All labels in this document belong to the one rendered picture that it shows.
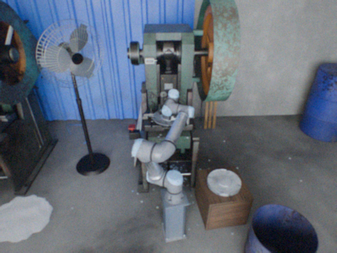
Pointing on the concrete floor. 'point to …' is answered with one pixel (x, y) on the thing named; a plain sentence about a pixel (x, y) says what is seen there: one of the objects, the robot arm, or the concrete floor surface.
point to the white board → (139, 125)
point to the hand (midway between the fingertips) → (168, 119)
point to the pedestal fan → (59, 62)
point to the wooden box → (221, 202)
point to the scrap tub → (280, 231)
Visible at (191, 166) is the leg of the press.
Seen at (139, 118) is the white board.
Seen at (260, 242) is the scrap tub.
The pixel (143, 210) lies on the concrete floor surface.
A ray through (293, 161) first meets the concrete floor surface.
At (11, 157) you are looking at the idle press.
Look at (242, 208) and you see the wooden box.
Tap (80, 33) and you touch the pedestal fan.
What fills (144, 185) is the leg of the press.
